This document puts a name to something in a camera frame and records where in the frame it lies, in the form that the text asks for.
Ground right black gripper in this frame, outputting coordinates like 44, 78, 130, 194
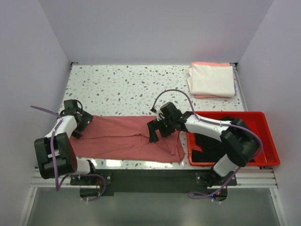
147, 116, 175, 143

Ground pink polo shirt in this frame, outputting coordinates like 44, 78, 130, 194
70, 116, 185, 163

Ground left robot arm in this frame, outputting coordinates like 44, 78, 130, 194
34, 99, 97, 185

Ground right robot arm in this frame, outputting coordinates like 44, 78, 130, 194
147, 102, 263, 185

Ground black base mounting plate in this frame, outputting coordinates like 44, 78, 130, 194
70, 169, 237, 198

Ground black clothes in bin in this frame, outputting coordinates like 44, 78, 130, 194
185, 115, 261, 167

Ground folded white t shirt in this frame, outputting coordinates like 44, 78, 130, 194
187, 64, 236, 97

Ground folded light pink shirt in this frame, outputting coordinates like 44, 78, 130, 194
192, 62, 230, 69

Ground red plastic bin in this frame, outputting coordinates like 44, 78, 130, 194
186, 112, 280, 167

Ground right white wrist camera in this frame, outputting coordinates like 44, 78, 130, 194
150, 107, 165, 121

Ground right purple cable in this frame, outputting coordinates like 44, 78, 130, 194
150, 89, 263, 200

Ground purple cable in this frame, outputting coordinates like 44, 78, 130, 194
30, 105, 107, 202
150, 89, 263, 200

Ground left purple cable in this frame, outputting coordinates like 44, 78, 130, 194
30, 105, 107, 202

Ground aluminium front rail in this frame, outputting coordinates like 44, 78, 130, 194
30, 167, 277, 188

